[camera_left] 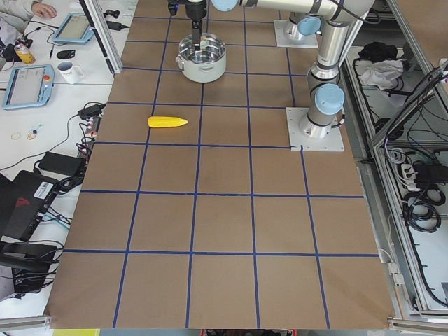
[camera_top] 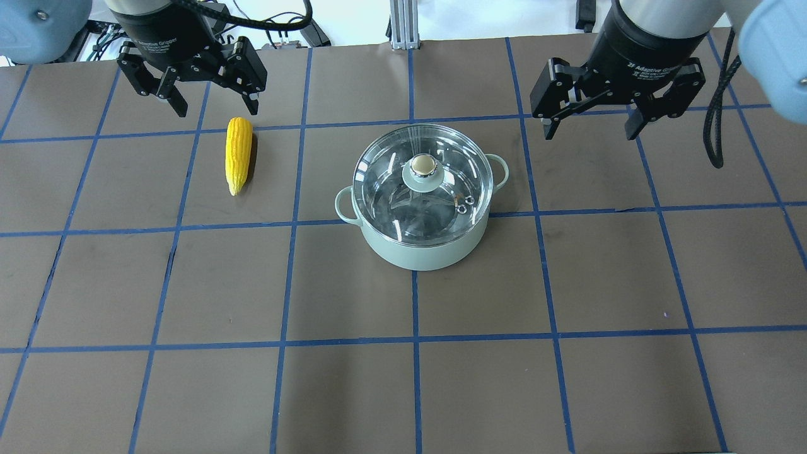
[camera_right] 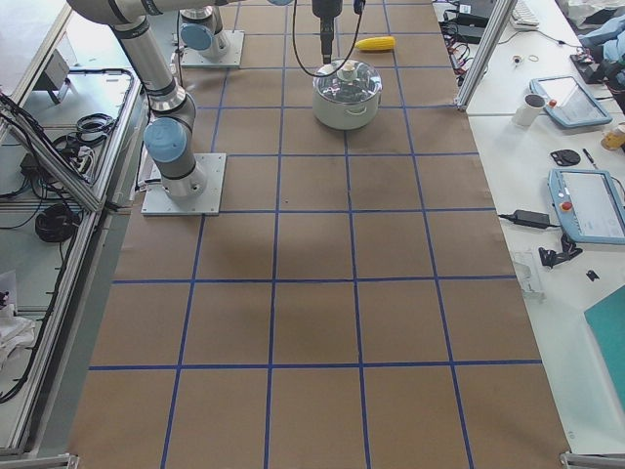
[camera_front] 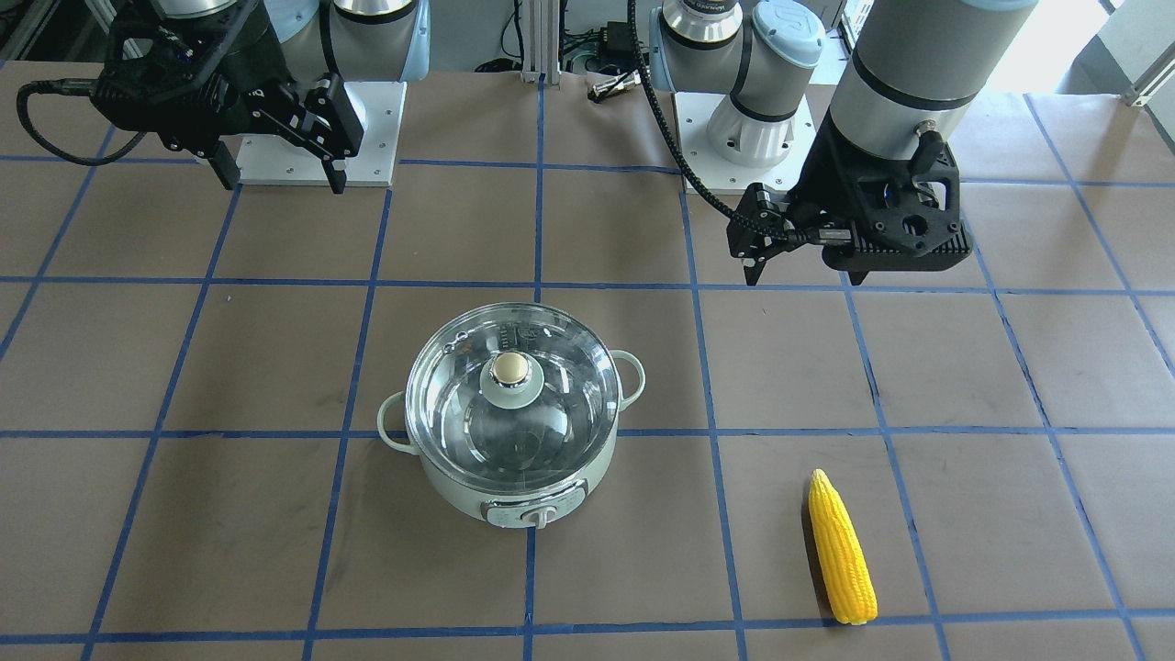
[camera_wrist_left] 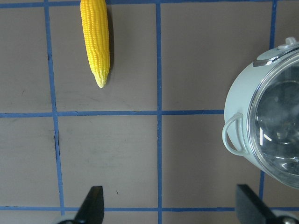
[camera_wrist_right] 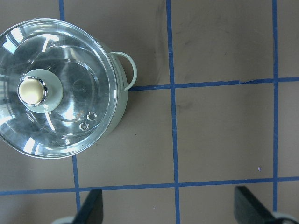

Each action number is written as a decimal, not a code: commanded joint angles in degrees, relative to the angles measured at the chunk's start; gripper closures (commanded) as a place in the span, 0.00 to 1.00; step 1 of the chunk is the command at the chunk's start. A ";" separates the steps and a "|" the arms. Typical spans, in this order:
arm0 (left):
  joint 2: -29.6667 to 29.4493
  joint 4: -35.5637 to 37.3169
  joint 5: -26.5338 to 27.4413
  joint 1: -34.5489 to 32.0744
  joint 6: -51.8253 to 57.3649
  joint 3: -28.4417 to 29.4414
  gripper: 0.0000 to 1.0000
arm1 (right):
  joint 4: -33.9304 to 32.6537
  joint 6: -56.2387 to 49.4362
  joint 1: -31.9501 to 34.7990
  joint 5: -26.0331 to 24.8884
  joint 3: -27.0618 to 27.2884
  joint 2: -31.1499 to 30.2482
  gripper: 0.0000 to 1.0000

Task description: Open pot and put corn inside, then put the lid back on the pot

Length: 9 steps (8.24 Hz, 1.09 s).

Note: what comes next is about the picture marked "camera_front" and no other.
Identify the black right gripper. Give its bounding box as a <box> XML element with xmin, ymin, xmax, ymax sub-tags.
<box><xmin>90</xmin><ymin>1</ymin><xmax>364</xmax><ymax>194</ymax></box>

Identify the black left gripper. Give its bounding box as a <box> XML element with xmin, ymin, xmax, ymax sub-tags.
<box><xmin>727</xmin><ymin>116</ymin><xmax>973</xmax><ymax>286</ymax></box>

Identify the glass pot lid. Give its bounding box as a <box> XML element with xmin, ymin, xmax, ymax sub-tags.
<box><xmin>407</xmin><ymin>302</ymin><xmax>635</xmax><ymax>493</ymax></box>

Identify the yellow corn cob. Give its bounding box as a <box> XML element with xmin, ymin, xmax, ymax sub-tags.
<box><xmin>807</xmin><ymin>468</ymin><xmax>878</xmax><ymax>626</ymax></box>

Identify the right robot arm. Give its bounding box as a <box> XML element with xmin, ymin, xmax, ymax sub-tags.
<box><xmin>89</xmin><ymin>1</ymin><xmax>431</xmax><ymax>194</ymax></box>

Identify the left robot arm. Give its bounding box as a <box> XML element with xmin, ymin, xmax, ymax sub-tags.
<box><xmin>635</xmin><ymin>1</ymin><xmax>1036</xmax><ymax>286</ymax></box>

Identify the pale green electric pot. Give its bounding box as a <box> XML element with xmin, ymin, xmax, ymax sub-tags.
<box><xmin>376</xmin><ymin>302</ymin><xmax>647</xmax><ymax>530</ymax></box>

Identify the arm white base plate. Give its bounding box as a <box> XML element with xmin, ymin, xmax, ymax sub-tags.
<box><xmin>236</xmin><ymin>81</ymin><xmax>408</xmax><ymax>193</ymax></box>
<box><xmin>673</xmin><ymin>93</ymin><xmax>817</xmax><ymax>196</ymax></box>

